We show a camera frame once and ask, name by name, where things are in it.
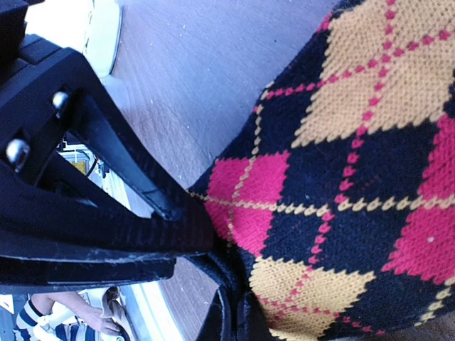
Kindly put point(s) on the white scalloped bowl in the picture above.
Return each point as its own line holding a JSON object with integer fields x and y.
{"x": 102, "y": 36}

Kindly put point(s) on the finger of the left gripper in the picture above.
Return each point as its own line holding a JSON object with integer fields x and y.
{"x": 59, "y": 231}

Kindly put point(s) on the black argyle sock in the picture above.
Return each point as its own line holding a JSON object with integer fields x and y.
{"x": 335, "y": 203}

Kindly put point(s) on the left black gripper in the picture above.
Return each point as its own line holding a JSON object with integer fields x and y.
{"x": 19, "y": 49}

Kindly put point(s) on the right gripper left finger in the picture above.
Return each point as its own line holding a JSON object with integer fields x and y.
{"x": 217, "y": 325}

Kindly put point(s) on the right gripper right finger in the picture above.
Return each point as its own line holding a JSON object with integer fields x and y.
{"x": 251, "y": 322}

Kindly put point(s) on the front aluminium rail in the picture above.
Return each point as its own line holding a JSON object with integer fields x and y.
{"x": 148, "y": 312}

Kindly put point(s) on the person in striped shirt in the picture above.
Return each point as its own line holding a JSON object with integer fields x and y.
{"x": 92, "y": 314}

